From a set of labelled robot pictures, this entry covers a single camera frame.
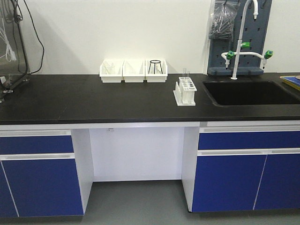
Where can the white test tube rack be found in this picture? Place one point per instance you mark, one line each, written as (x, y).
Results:
(184, 92)

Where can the grey blue pegboard drying rack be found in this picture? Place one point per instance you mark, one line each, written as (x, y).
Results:
(254, 33)

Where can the right white storage bin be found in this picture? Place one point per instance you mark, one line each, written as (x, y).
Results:
(156, 78)

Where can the white storage bin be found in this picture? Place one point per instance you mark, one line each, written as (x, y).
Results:
(133, 71)
(156, 78)
(110, 71)

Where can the middle white storage bin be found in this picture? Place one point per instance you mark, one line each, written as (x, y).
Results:
(133, 71)

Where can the black metal tripod stand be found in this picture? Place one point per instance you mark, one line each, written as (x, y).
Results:
(155, 67)

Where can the left white storage bin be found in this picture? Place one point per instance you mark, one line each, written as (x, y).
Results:
(110, 71)

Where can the black lab sink basin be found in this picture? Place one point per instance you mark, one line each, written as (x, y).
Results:
(249, 93)

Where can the white gooseneck lab faucet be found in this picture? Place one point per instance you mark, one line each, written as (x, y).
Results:
(228, 55)

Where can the right blue cabinet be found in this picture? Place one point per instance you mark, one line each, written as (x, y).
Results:
(247, 171)

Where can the blue cabinet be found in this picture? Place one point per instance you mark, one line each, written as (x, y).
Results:
(38, 175)
(247, 171)

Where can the clear bag of black pegs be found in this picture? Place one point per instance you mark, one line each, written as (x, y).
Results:
(222, 22)

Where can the left blue cabinet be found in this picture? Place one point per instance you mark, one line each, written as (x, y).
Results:
(38, 175)

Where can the blue yellow tray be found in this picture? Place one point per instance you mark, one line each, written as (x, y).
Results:
(291, 80)

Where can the clear acrylic enclosure with frame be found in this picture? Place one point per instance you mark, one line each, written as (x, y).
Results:
(14, 67)

